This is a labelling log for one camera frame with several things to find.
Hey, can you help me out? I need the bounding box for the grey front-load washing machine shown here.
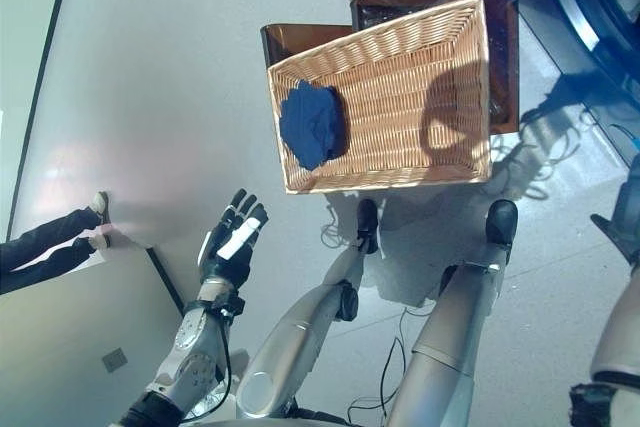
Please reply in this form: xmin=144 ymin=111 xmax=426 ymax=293
xmin=517 ymin=0 xmax=640 ymax=168

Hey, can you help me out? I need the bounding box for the brown wooden stool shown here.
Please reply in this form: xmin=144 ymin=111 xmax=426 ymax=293
xmin=259 ymin=0 xmax=521 ymax=136

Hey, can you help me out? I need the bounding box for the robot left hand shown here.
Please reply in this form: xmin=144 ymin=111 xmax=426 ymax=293
xmin=198 ymin=188 xmax=270 ymax=293

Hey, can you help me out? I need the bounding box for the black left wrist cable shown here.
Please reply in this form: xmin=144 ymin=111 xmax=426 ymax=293
xmin=182 ymin=316 xmax=232 ymax=421

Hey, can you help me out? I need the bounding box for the blue garment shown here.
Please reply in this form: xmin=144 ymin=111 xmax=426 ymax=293
xmin=279 ymin=80 xmax=349 ymax=172

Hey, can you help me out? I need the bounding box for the grey wall outlet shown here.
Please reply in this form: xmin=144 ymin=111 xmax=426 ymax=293
xmin=101 ymin=347 xmax=128 ymax=373

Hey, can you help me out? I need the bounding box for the silver robot right leg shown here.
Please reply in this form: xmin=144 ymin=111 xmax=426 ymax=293
xmin=387 ymin=199 xmax=519 ymax=427

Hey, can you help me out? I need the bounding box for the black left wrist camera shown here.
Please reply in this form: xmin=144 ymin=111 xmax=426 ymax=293
xmin=219 ymin=296 xmax=246 ymax=321

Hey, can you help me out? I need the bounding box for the thin black floor cable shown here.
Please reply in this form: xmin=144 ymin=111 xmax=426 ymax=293
xmin=347 ymin=309 xmax=409 ymax=423

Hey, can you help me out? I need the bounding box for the rectangular wicker laundry basket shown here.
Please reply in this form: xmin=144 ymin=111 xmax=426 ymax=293
xmin=267 ymin=0 xmax=494 ymax=196

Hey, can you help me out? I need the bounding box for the grey robot torso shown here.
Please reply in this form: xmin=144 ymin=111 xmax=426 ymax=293
xmin=199 ymin=406 xmax=361 ymax=427

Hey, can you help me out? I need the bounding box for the silver robot left leg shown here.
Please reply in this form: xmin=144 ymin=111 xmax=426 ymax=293
xmin=235 ymin=198 xmax=380 ymax=421

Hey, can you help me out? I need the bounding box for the person in black trousers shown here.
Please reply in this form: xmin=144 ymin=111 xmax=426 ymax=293
xmin=0 ymin=190 xmax=112 ymax=296

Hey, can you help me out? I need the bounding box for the silver robot leg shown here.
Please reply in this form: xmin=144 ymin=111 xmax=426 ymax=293
xmin=235 ymin=198 xmax=380 ymax=421
xmin=387 ymin=199 xmax=519 ymax=427

